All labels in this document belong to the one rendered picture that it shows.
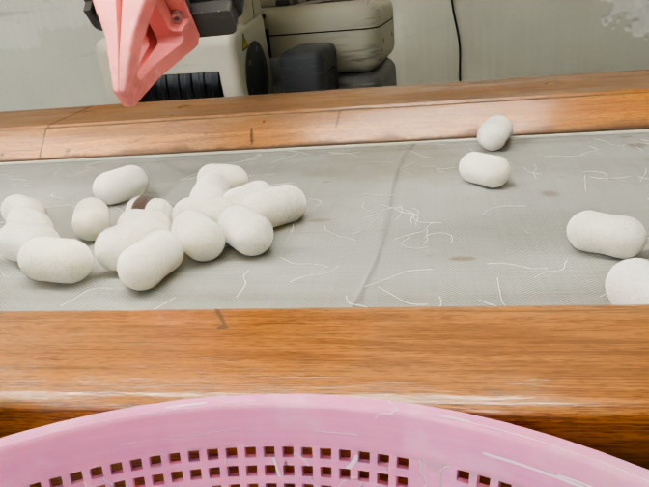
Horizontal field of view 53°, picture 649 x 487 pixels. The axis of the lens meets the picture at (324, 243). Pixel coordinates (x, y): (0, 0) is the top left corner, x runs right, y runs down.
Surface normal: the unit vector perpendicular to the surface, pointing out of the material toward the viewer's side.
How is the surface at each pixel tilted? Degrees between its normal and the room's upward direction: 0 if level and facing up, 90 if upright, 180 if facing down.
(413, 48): 90
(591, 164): 0
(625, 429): 90
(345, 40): 90
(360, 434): 75
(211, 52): 98
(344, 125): 45
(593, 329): 0
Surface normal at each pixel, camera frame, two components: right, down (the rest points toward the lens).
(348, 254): -0.09, -0.92
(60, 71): -0.22, 0.40
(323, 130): -0.16, -0.37
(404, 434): -0.34, 0.13
